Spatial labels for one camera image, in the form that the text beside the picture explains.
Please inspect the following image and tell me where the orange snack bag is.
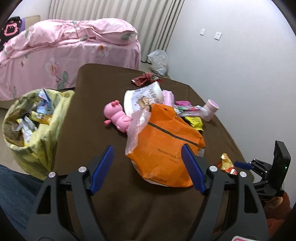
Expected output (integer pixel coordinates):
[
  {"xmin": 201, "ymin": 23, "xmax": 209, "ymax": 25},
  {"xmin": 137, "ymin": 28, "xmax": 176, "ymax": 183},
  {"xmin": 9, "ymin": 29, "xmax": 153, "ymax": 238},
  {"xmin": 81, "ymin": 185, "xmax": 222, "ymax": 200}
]
[{"xmin": 126, "ymin": 103, "xmax": 205, "ymax": 188}]

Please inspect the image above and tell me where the colourful cartoon candy wrapper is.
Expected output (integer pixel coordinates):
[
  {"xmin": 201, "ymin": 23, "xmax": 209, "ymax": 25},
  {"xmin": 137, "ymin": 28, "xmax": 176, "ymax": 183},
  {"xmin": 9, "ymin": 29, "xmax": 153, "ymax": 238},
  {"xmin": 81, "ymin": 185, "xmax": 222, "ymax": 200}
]
[{"xmin": 174, "ymin": 105, "xmax": 208, "ymax": 117}]

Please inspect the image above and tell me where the pink yellow snack packet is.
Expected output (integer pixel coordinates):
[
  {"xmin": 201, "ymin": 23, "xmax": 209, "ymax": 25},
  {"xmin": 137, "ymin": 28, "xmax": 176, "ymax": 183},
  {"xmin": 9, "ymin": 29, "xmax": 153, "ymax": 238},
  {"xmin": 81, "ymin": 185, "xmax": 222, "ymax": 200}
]
[{"xmin": 183, "ymin": 116, "xmax": 203, "ymax": 132}]

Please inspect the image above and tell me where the yellow trash bag bin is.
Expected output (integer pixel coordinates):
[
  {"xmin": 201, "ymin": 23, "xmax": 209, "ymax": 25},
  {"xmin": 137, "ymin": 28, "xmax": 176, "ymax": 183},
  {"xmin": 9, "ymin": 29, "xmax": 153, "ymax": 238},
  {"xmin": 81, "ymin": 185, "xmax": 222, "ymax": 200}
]
[{"xmin": 2, "ymin": 89, "xmax": 74, "ymax": 180}]

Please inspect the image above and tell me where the right hand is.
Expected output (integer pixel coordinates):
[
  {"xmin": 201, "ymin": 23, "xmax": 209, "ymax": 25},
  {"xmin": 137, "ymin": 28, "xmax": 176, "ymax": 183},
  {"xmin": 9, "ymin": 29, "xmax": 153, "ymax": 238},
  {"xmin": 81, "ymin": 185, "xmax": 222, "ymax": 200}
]
[{"xmin": 264, "ymin": 192, "xmax": 292, "ymax": 236}]

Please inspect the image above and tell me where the gold red candy wrapper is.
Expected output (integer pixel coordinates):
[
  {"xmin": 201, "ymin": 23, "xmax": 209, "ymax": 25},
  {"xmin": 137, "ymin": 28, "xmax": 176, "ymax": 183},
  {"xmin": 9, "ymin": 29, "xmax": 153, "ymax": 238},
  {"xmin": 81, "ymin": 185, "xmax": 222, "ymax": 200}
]
[{"xmin": 217, "ymin": 153, "xmax": 237, "ymax": 175}]

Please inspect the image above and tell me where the black phone on right gripper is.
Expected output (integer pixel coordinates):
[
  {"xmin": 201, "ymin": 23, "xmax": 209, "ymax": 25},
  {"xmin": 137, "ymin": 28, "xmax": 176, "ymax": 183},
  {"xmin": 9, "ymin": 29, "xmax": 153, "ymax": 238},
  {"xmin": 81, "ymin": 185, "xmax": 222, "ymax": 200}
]
[{"xmin": 268, "ymin": 141, "xmax": 291, "ymax": 190}]

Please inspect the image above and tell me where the pink cylindrical cup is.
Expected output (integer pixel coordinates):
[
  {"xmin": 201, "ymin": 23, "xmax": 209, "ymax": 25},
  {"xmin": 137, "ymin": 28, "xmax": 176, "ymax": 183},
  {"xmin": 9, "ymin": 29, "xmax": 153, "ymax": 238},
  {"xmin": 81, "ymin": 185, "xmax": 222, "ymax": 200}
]
[{"xmin": 201, "ymin": 99, "xmax": 219, "ymax": 122}]

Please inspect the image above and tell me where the clear plastic bag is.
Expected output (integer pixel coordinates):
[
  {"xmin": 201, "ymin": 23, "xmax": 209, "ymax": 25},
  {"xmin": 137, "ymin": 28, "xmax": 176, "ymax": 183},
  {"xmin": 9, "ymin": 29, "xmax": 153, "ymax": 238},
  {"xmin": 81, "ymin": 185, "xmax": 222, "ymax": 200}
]
[{"xmin": 125, "ymin": 108, "xmax": 151, "ymax": 155}]

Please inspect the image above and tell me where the pink caterpillar toy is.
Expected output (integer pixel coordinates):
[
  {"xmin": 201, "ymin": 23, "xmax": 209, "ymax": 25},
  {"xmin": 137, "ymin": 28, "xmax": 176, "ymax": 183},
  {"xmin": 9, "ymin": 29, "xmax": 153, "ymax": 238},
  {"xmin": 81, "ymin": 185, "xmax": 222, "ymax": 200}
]
[{"xmin": 103, "ymin": 100, "xmax": 131, "ymax": 133}]

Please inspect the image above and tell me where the blue jeans leg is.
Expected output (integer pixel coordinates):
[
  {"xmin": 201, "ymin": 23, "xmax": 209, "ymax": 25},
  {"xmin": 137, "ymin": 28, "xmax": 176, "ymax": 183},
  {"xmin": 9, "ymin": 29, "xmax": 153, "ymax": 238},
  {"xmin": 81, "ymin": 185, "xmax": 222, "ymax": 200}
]
[{"xmin": 0, "ymin": 165, "xmax": 43, "ymax": 235}]

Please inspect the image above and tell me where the red crumpled wrapper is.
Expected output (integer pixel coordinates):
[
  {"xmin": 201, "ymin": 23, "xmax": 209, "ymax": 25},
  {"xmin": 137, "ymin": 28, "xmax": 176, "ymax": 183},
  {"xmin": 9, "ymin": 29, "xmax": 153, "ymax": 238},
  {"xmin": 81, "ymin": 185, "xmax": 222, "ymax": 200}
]
[{"xmin": 131, "ymin": 72, "xmax": 162, "ymax": 87}]

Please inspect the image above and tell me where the white plastic bag on floor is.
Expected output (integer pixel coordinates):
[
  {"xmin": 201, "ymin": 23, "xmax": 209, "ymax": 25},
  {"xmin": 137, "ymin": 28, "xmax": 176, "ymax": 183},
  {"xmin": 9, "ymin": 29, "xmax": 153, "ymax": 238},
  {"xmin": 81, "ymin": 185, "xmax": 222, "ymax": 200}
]
[{"xmin": 147, "ymin": 50, "xmax": 168, "ymax": 76}]

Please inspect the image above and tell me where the pink floral bed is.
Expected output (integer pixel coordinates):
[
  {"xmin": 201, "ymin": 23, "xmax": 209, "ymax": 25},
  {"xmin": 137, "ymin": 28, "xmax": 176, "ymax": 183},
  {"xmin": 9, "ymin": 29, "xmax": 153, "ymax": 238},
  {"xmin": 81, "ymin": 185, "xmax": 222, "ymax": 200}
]
[{"xmin": 1, "ymin": 20, "xmax": 141, "ymax": 101}]

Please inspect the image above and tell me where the striped beige curtain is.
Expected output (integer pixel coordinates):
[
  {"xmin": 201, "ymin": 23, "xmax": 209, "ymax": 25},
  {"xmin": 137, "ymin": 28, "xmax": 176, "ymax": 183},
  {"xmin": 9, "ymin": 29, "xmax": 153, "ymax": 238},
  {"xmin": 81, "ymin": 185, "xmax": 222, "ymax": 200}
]
[{"xmin": 48, "ymin": 0, "xmax": 184, "ymax": 62}]

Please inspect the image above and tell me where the pink pillow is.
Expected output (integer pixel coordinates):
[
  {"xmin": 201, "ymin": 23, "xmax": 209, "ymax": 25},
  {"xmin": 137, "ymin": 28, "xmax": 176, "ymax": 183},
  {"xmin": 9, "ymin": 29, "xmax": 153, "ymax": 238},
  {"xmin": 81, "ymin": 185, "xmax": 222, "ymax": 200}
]
[{"xmin": 76, "ymin": 18, "xmax": 137, "ymax": 45}]

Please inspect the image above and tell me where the black pink hello kitty cushion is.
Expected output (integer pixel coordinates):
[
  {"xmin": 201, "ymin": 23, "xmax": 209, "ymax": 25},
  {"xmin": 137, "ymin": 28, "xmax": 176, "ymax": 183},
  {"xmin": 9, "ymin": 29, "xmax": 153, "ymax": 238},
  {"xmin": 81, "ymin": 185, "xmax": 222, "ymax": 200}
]
[{"xmin": 0, "ymin": 16, "xmax": 25, "ymax": 51}]

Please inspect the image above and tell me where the white wall switch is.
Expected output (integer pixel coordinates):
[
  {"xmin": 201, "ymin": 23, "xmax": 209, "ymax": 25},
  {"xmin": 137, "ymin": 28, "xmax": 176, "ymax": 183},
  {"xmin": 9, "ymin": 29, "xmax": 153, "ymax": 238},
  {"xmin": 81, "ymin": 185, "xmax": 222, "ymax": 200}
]
[{"xmin": 214, "ymin": 32, "xmax": 222, "ymax": 41}]

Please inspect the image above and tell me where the white wall socket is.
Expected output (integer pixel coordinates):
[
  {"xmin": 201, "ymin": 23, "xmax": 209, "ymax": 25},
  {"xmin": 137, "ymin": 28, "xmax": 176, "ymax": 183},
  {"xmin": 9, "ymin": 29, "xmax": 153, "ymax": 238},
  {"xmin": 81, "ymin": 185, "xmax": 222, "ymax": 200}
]
[{"xmin": 200, "ymin": 29, "xmax": 206, "ymax": 36}]

